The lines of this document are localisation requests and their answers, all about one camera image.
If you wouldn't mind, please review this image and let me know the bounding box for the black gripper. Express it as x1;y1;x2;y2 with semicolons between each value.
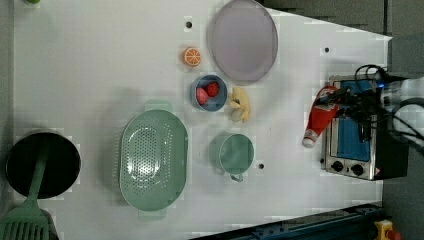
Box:
316;87;381;121

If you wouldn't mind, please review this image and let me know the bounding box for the black toaster oven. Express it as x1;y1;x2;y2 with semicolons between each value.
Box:
324;75;409;181

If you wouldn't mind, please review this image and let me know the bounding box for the peeled banana toy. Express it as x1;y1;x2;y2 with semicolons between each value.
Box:
228;87;250;123

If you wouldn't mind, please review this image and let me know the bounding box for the yellow red emergency button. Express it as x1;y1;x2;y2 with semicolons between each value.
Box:
374;220;402;240

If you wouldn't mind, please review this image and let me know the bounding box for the grey round plate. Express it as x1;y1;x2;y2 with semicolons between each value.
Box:
210;0;278;81

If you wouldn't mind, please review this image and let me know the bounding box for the orange slice toy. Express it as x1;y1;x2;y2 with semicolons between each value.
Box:
182;47;202;67

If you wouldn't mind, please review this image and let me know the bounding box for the pink strawberry toy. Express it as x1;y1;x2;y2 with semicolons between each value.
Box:
196;88;209;105

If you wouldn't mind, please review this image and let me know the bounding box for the green cup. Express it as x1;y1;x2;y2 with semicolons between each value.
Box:
209;132;254;182

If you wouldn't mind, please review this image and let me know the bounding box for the black round pan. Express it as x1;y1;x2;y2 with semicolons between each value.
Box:
5;132;81;199

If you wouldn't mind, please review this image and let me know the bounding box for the red strawberry toy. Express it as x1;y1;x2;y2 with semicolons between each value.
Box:
205;82;220;97

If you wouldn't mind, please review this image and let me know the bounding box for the red ketchup bottle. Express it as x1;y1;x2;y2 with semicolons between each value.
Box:
302;86;339;148

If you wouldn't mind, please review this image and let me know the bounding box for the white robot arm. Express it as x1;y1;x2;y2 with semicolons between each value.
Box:
313;77;423;148

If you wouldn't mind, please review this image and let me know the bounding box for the blue small bowl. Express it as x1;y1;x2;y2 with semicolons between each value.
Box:
190;75;227;112

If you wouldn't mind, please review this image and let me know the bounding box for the blue metal rail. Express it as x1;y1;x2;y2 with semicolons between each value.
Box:
191;204;386;240

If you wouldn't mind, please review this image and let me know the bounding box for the green plastic spatula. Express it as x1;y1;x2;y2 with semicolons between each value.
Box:
0;157;49;240

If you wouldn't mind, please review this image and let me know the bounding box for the green lime toy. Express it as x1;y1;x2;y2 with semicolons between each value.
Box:
25;0;41;4

